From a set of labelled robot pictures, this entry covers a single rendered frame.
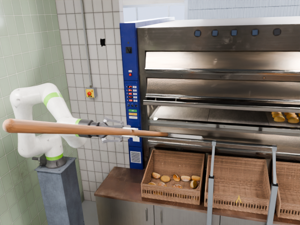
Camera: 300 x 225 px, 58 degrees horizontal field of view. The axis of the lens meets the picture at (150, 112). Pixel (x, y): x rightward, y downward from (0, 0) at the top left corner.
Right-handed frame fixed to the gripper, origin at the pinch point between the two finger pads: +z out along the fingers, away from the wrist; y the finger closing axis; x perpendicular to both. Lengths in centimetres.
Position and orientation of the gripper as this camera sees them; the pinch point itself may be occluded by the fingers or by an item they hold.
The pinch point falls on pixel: (130, 132)
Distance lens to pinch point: 132.7
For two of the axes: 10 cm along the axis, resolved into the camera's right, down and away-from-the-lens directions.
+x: -2.4, -0.9, -9.7
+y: -0.9, 9.9, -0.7
